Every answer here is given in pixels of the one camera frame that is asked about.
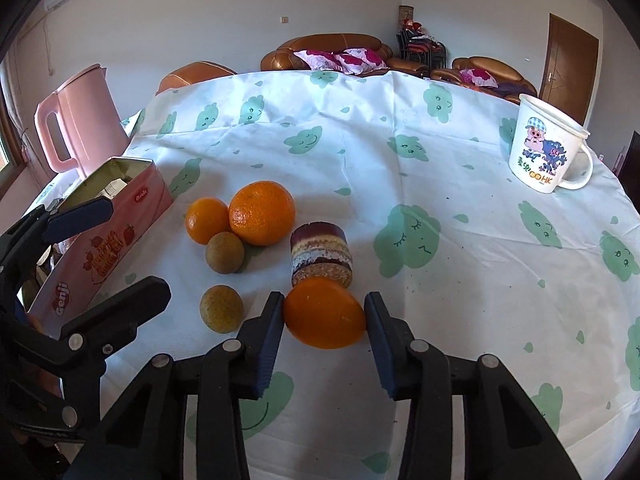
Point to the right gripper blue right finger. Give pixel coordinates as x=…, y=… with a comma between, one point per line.
x=390, y=340

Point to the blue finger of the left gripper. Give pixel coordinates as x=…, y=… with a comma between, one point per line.
x=64, y=224
x=112, y=324

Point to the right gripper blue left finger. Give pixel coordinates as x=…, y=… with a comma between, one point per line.
x=260, y=338

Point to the small orange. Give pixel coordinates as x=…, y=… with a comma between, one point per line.
x=323, y=314

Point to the layered cake roll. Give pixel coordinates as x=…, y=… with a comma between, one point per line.
x=320, y=250

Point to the large orange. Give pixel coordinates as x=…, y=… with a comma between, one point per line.
x=262, y=213

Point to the medium orange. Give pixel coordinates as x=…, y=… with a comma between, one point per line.
x=205, y=218

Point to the pink rectangular tin box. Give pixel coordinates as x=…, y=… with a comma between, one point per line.
x=139, y=196

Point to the pink electric kettle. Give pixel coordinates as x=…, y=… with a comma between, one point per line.
x=87, y=117

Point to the white cloud-print tablecloth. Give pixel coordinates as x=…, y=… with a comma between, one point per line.
x=416, y=174

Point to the brown leather chair back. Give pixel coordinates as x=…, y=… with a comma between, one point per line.
x=193, y=73

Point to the white cartoon mug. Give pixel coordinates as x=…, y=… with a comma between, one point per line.
x=545, y=144

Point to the brown leather long sofa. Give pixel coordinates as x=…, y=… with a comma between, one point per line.
x=285, y=58

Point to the black monitor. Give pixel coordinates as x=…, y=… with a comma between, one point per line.
x=629, y=173

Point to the brown leather armchair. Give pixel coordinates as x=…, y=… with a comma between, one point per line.
x=486, y=75

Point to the stacked dark chairs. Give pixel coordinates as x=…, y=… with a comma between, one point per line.
x=415, y=44

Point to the brown wooden door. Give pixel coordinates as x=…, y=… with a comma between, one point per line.
x=570, y=69

